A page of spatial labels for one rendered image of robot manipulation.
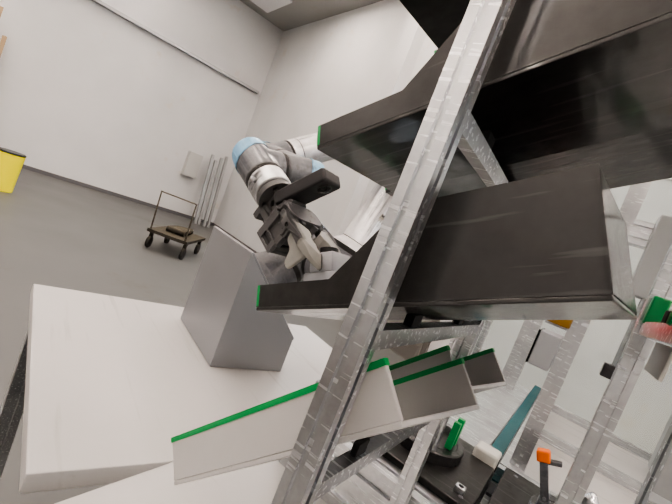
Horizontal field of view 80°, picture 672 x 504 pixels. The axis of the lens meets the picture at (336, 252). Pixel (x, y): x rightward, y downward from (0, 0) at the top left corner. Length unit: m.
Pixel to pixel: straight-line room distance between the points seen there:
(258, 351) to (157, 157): 9.79
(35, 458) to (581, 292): 0.66
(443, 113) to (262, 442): 0.29
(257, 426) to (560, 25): 0.36
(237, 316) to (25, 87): 9.67
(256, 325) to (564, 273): 0.87
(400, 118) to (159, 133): 10.42
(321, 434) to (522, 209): 0.19
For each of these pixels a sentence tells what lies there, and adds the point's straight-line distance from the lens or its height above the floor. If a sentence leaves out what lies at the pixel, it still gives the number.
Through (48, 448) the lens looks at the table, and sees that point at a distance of 0.73.
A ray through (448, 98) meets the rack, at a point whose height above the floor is 1.39.
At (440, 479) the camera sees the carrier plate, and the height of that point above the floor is 0.97.
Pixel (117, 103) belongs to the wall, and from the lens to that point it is 10.56.
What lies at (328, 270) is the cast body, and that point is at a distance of 0.59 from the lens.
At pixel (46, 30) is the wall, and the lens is 10.56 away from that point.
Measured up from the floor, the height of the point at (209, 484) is 0.86.
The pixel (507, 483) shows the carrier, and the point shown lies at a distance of 0.88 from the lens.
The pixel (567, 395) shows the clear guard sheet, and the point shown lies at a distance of 2.12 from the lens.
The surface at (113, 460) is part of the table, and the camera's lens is 0.72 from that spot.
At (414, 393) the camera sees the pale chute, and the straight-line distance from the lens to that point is 0.42.
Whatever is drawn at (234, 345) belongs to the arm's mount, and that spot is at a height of 0.92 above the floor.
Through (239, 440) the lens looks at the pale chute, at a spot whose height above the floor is 1.08.
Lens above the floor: 1.29
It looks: 4 degrees down
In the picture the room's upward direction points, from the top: 21 degrees clockwise
